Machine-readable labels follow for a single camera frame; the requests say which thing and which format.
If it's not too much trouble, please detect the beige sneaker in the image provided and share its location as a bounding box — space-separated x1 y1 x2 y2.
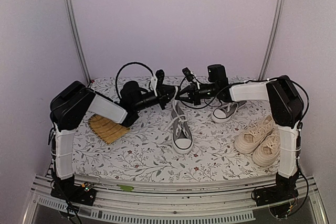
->
252 130 280 167
234 114 275 154

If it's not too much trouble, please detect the beige sneaker inner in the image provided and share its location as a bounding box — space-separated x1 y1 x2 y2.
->
234 114 275 154

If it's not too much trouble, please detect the floral patterned table mat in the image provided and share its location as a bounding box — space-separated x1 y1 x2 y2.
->
56 76 283 183

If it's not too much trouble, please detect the black camera cable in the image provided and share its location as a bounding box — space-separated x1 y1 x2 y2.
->
115 62 156 96
267 76 310 109

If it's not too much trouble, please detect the black right camera cable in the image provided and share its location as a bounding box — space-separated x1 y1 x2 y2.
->
267 76 310 109

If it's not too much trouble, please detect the aluminium frame post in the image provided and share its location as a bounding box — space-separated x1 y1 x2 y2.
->
64 0 91 84
258 0 285 80

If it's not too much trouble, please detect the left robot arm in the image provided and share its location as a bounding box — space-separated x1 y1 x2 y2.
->
50 81 175 200

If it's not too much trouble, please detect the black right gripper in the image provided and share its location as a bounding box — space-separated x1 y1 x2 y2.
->
174 82 218 106

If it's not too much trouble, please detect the beige sneaker outer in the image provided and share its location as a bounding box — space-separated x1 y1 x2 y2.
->
252 130 280 167

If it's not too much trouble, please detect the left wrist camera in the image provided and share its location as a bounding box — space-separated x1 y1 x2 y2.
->
150 69 165 97

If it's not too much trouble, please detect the right aluminium frame post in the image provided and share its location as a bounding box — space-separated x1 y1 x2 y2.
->
258 0 285 80

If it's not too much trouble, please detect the grey sneaker near bottle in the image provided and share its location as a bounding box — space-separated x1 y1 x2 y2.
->
211 101 246 123

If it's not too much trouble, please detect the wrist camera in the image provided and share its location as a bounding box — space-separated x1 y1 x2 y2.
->
150 69 165 97
182 67 200 90

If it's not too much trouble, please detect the yellow bamboo fan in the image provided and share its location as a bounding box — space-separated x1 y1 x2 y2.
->
88 114 130 145

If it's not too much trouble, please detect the left aluminium frame post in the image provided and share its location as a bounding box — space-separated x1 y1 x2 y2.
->
64 0 91 84

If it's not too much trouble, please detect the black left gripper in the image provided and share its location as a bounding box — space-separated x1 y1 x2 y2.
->
133 85 182 112

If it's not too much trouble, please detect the grey sneaker with white laces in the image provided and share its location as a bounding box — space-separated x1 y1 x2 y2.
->
165 86 194 154

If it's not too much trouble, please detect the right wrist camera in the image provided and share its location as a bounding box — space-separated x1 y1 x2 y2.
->
182 67 200 90

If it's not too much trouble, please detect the green tape piece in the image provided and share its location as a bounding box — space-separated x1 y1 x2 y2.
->
118 185 134 192

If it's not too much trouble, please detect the aluminium front rail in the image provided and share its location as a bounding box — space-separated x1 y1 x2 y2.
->
21 174 331 223

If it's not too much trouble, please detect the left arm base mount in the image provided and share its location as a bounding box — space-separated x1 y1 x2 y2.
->
50 180 97 206

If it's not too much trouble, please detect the black left camera cable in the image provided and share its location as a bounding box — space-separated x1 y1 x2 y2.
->
115 62 156 96

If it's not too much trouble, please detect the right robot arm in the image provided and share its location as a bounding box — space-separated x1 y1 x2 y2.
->
177 64 308 201

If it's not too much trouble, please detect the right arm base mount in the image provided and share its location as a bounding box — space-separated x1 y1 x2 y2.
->
251 181 299 206

